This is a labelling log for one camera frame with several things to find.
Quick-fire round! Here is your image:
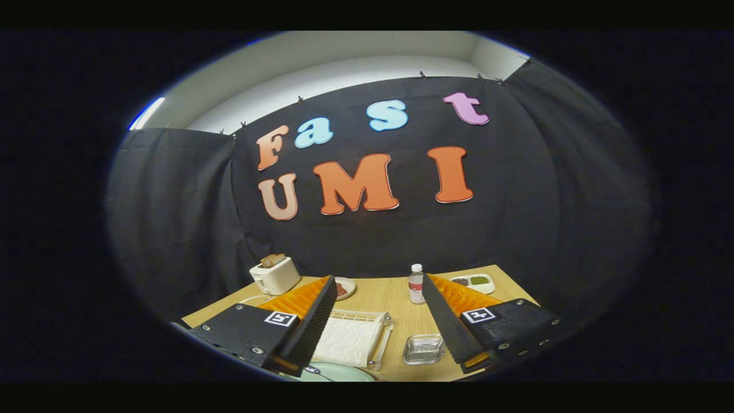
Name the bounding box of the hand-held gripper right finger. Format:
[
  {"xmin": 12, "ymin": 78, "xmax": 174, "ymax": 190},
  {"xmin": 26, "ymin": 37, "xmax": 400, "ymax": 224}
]
[{"xmin": 422, "ymin": 274, "xmax": 563, "ymax": 374}]

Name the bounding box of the metal wire basket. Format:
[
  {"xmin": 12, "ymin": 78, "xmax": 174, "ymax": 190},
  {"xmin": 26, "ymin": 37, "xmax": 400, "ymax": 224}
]
[{"xmin": 403, "ymin": 334, "xmax": 446, "ymax": 366}]

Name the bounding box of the clear bottle with red label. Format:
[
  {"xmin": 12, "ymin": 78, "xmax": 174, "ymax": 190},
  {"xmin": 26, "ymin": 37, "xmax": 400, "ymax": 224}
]
[{"xmin": 408, "ymin": 264, "xmax": 425, "ymax": 305}]

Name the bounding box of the ceiling light strip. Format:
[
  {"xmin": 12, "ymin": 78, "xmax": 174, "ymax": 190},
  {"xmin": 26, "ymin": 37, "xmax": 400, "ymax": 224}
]
[{"xmin": 128, "ymin": 97, "xmax": 166, "ymax": 131}]

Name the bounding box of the white drip tray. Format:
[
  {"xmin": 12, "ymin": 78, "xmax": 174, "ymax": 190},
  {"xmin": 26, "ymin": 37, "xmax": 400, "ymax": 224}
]
[{"xmin": 313, "ymin": 317, "xmax": 384, "ymax": 368}]

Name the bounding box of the white wire dish rack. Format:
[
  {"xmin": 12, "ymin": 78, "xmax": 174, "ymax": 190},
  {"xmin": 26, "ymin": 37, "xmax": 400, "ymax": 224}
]
[{"xmin": 238, "ymin": 294, "xmax": 395, "ymax": 372}]

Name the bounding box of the white toaster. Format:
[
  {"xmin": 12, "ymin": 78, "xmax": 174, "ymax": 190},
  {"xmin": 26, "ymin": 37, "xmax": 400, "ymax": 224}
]
[{"xmin": 249, "ymin": 256, "xmax": 301, "ymax": 295}]

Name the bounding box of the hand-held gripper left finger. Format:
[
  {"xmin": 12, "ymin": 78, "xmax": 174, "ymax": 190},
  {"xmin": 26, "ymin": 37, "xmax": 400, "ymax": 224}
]
[{"xmin": 188, "ymin": 275, "xmax": 338, "ymax": 377}]

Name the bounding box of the black backdrop cloth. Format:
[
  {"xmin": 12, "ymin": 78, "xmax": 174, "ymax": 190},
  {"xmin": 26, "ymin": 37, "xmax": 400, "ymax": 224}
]
[{"xmin": 106, "ymin": 57, "xmax": 657, "ymax": 322}]

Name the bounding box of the light green plate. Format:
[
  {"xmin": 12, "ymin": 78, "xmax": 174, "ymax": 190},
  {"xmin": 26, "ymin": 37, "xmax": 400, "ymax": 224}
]
[{"xmin": 284, "ymin": 360, "xmax": 377, "ymax": 383}]

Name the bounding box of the white divided snack tray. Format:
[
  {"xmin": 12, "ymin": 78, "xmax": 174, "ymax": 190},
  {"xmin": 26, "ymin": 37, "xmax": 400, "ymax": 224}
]
[{"xmin": 450, "ymin": 274, "xmax": 495, "ymax": 295}]

